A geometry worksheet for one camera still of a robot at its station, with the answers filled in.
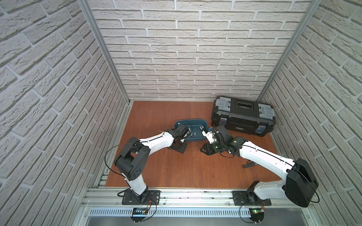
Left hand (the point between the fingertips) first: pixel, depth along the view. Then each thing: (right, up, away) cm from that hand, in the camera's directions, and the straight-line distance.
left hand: (183, 146), depth 91 cm
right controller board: (+39, -31, -19) cm, 54 cm away
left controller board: (-23, -30, -18) cm, 42 cm away
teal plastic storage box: (+8, +8, +7) cm, 13 cm away
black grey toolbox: (+41, +21, 0) cm, 46 cm away
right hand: (+13, +1, -10) cm, 16 cm away
